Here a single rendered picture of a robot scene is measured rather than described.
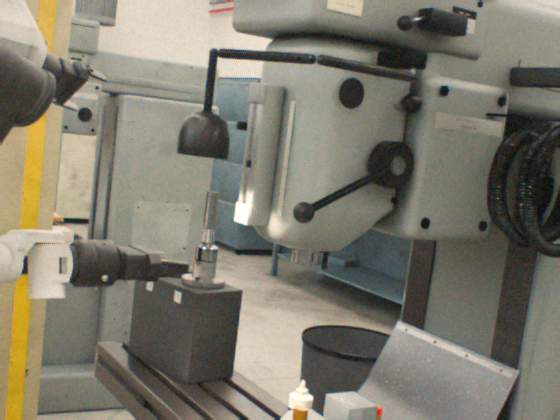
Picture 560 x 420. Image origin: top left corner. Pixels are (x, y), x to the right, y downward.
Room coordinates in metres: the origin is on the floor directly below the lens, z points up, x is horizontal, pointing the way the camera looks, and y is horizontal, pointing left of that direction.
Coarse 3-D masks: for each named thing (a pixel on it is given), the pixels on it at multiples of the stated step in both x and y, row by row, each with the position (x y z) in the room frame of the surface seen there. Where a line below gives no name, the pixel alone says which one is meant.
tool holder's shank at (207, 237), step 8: (208, 192) 1.51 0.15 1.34; (216, 192) 1.51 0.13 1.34; (208, 200) 1.50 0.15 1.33; (216, 200) 1.51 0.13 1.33; (208, 208) 1.50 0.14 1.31; (216, 208) 1.51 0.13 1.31; (208, 216) 1.50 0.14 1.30; (208, 224) 1.50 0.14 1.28; (208, 232) 1.50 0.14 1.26; (200, 240) 1.50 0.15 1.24; (208, 240) 1.50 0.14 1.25
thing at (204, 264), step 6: (198, 252) 1.49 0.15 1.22; (198, 258) 1.49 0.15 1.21; (204, 258) 1.49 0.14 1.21; (210, 258) 1.49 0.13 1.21; (216, 258) 1.51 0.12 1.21; (198, 264) 1.49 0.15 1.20; (204, 264) 1.49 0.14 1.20; (210, 264) 1.49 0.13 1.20; (198, 270) 1.49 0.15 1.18; (204, 270) 1.49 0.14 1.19; (210, 270) 1.49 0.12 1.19; (192, 276) 1.51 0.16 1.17; (198, 276) 1.49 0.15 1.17; (204, 276) 1.49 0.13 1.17; (210, 276) 1.50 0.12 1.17
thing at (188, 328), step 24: (144, 288) 1.56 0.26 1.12; (168, 288) 1.50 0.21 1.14; (192, 288) 1.46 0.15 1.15; (216, 288) 1.48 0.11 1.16; (144, 312) 1.55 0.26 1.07; (168, 312) 1.49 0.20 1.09; (192, 312) 1.43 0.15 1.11; (216, 312) 1.47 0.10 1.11; (144, 336) 1.54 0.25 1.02; (168, 336) 1.48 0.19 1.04; (192, 336) 1.43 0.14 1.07; (216, 336) 1.47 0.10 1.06; (144, 360) 1.54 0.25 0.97; (168, 360) 1.48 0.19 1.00; (192, 360) 1.43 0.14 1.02; (216, 360) 1.48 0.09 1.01
